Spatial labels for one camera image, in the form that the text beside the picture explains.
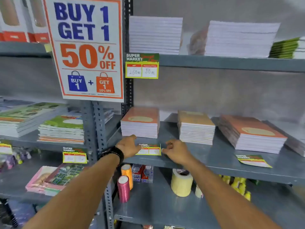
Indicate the person's left hand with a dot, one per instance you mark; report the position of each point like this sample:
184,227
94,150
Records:
128,146

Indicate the person's right hand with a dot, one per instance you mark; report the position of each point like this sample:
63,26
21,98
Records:
178,152

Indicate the grey metal shelf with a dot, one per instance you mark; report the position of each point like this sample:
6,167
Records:
190,152
23,48

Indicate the person's right forearm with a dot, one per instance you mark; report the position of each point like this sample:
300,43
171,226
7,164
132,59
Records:
226,200

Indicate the person's left forearm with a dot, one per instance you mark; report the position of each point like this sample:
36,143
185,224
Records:
78,193

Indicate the white red product box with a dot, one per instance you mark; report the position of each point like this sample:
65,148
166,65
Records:
37,19
13,19

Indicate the black wristwatch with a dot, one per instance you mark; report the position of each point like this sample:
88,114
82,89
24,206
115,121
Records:
114,151

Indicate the stack of orange notebooks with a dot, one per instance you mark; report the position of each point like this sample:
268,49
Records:
140,124
252,135

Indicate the orange thread spool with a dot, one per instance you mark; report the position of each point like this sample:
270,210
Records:
127,174

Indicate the stack of tan notebooks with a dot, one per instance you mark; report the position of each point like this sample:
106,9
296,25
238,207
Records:
196,128

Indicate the large cream tape roll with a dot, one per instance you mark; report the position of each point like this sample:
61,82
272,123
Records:
181,183

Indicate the stack of thin books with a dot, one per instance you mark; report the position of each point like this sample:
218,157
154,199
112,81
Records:
109,116

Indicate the pink thread spool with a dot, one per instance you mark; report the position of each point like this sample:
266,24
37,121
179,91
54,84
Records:
124,189

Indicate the row of yellow glue bottles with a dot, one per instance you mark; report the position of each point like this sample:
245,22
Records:
236,186

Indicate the stack of green cover books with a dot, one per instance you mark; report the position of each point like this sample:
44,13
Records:
62,128

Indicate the small red packet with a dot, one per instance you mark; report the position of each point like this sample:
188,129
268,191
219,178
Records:
147,227

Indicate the white blue orange sale poster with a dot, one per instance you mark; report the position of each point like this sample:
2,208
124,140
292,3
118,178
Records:
83,57

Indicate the stack of pale picture books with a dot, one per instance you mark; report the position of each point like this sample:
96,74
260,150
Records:
23,119

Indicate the stack of white notebooks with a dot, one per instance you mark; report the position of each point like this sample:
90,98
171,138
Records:
155,35

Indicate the pile of purple trinkets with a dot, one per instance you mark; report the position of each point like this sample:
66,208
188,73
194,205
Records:
14,159

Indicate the plastic-wrapped stack of white pads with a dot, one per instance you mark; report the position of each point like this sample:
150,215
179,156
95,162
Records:
294,138

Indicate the plastic-wrapped white notebook stack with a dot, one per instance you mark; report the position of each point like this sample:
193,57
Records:
238,39

